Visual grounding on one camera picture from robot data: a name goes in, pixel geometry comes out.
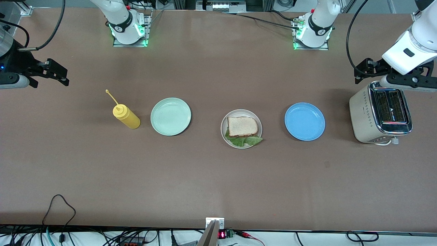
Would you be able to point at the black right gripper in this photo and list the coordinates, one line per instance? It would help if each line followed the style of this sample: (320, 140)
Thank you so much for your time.
(21, 65)

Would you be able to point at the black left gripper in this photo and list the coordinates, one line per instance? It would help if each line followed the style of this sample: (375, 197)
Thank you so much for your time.
(376, 67)

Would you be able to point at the yellow squeeze bottle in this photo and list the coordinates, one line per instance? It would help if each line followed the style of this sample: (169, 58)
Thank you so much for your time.
(128, 118)

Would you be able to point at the round-topped bread slice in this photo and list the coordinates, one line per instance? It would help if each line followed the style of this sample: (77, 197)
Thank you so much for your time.
(242, 126)

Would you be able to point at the green lettuce leaf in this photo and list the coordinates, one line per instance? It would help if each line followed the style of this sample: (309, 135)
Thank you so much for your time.
(244, 140)

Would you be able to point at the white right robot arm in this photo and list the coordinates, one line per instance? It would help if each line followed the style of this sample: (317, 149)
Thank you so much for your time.
(119, 17)

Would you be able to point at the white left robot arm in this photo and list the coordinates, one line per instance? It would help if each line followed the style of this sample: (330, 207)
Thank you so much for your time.
(409, 51)

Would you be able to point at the blue plate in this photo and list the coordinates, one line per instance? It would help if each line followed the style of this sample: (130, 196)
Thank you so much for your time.
(305, 121)

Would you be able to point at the beige plate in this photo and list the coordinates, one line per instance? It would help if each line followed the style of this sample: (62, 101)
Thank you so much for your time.
(241, 112)

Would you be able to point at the pale green plate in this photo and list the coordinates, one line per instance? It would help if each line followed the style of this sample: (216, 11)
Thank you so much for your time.
(170, 116)

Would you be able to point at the beige chrome toaster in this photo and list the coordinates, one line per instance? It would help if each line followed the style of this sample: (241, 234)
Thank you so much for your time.
(362, 116)

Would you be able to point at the grey lit device box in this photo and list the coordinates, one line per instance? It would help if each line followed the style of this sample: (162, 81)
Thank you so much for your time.
(220, 6)

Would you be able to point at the red LED display board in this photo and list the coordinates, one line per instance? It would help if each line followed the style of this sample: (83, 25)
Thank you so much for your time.
(222, 235)

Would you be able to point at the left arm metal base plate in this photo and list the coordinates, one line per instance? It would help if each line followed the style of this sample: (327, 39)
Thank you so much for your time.
(312, 49)

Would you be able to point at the silver table corner bracket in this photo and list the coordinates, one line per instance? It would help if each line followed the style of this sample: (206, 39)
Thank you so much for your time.
(414, 17)
(27, 12)

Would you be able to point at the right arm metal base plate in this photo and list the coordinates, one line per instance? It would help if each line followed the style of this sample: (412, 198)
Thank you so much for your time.
(147, 30)

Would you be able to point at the small silver metal bracket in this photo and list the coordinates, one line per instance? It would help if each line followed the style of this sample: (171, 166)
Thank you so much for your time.
(221, 223)

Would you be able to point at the grey metal mount beam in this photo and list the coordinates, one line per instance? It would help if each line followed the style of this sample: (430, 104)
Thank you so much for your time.
(209, 237)

